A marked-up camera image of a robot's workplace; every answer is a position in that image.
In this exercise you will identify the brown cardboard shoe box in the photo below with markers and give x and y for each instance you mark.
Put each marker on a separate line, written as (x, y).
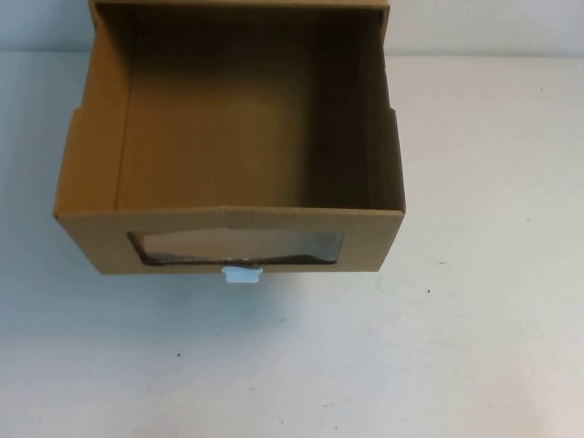
(219, 150)

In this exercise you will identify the white plastic pull tab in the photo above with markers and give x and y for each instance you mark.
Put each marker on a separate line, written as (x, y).
(242, 275)

